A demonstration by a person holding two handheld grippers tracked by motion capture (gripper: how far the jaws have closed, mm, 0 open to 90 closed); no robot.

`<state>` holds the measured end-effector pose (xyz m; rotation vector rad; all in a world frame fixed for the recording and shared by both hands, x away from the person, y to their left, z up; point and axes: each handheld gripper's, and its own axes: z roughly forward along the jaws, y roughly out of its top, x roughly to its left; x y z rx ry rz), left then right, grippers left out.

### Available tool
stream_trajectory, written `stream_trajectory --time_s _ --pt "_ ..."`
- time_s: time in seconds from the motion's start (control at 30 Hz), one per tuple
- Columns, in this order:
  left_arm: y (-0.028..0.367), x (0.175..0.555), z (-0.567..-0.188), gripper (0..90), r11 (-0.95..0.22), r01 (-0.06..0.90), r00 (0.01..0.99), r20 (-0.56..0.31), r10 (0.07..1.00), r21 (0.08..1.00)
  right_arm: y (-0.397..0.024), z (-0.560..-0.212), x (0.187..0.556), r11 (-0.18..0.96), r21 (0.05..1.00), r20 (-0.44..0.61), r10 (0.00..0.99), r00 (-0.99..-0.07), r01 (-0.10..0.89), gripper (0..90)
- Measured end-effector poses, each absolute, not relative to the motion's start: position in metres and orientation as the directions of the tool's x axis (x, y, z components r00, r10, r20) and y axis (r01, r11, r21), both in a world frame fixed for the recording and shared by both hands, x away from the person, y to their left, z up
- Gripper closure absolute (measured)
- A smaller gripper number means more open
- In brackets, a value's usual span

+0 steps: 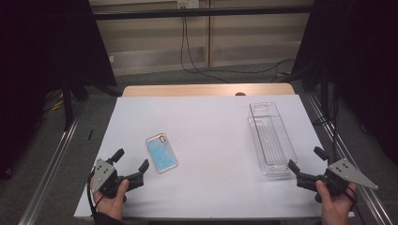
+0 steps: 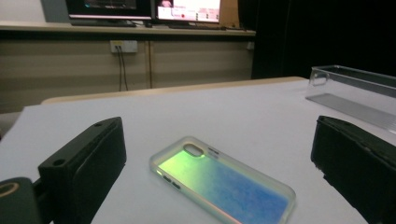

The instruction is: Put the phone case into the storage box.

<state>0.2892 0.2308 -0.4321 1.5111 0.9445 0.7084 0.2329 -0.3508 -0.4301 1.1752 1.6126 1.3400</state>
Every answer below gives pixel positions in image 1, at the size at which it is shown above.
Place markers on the clear plastic packaging box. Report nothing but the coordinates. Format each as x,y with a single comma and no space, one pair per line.
271,140

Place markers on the white wall socket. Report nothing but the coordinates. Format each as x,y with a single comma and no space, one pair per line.
187,3

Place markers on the person's left hand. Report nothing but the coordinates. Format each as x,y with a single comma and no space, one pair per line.
113,206

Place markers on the black horizontal bar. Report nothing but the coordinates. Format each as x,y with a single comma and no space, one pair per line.
187,13

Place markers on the aluminium floor rail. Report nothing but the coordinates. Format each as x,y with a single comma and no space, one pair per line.
369,200
50,172

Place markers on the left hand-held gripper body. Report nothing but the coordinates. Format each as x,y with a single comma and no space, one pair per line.
104,179

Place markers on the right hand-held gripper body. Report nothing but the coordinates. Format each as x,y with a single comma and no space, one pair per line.
342,175

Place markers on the dark round table knob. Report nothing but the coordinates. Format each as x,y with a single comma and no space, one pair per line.
240,93

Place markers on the white table cover sheet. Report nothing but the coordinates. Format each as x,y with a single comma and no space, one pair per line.
212,181

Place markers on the blue phone case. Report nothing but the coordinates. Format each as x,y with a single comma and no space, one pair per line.
161,153

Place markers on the black metal stand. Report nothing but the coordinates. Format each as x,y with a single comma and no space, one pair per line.
67,106

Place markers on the small black floor object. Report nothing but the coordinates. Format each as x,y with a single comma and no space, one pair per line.
90,134

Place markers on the person's right hand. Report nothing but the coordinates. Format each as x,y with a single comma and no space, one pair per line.
334,207

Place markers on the black curtain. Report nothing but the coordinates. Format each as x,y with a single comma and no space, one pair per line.
359,62
37,62

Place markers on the wooden table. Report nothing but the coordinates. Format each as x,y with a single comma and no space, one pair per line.
187,90

